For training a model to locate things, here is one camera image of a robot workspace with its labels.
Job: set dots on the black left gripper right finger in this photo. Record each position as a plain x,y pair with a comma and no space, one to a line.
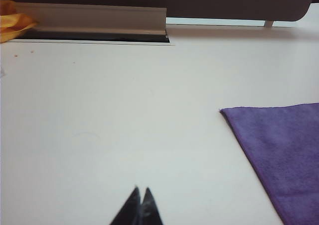
149,210

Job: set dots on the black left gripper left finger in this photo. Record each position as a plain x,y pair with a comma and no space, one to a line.
129,210

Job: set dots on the purple microfibre cloth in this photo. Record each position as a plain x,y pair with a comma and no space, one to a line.
281,155

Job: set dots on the orange yellow cloth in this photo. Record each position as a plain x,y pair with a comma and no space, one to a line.
12,23

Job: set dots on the wide brown desk divider panel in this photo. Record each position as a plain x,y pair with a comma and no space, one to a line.
199,1

